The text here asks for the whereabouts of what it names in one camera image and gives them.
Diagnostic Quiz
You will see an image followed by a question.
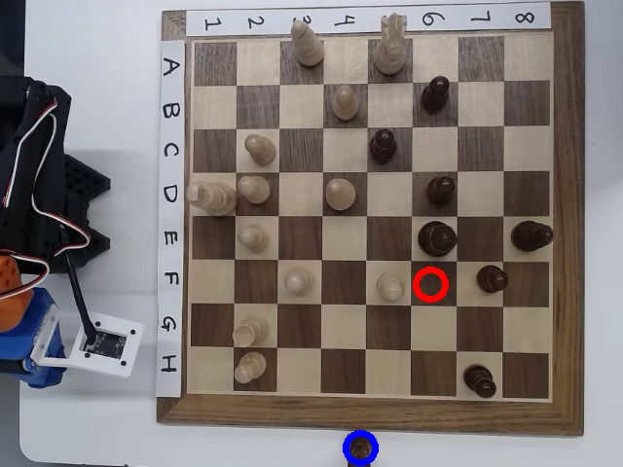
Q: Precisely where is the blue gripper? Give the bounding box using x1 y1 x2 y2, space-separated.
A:
0 286 69 389

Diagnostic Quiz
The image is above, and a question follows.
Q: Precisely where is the dark wooden rook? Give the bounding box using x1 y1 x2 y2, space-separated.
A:
348 436 374 467

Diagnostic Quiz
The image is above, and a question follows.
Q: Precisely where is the white paper letter strip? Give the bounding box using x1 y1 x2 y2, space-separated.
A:
156 38 187 399

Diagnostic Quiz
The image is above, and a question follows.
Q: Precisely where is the light wooden knight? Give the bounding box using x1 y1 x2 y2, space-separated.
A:
233 350 269 384

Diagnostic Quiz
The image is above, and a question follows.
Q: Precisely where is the light wooden rook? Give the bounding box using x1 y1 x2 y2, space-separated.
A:
232 318 270 348

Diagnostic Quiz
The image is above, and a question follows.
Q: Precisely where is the light wooden king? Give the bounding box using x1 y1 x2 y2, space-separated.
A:
186 180 239 217

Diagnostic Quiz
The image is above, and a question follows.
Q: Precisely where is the light wooden pawn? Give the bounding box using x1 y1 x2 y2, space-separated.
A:
331 84 360 122
236 174 272 205
237 223 270 255
283 268 314 298
324 177 357 212
376 271 408 304
243 133 278 166

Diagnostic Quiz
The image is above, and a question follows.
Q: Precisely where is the light wooden bishop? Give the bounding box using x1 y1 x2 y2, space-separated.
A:
290 18 326 68

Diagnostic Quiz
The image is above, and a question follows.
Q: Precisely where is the dark wooden pawn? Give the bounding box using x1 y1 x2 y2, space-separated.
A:
425 175 458 207
462 364 498 399
420 75 451 116
369 127 398 165
475 264 510 295

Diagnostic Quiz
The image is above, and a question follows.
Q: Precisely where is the dark wooden king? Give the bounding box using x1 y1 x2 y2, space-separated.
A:
418 221 459 259

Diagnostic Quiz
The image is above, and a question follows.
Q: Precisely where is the dark wooden bishop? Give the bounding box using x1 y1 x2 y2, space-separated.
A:
510 220 555 253

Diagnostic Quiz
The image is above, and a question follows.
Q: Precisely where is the white paper number strip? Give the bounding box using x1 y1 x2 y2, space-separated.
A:
185 2 552 37

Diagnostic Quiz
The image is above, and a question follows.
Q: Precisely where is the wooden chessboard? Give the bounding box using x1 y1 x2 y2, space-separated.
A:
156 1 586 438

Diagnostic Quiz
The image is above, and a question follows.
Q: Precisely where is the black camera cable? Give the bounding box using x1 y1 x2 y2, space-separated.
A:
58 226 98 344

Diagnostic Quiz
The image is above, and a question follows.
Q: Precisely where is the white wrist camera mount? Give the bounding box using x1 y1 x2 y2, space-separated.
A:
31 310 146 379

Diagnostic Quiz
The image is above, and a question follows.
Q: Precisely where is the white red servo wire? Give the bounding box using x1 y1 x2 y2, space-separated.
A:
0 87 60 209
0 192 93 301

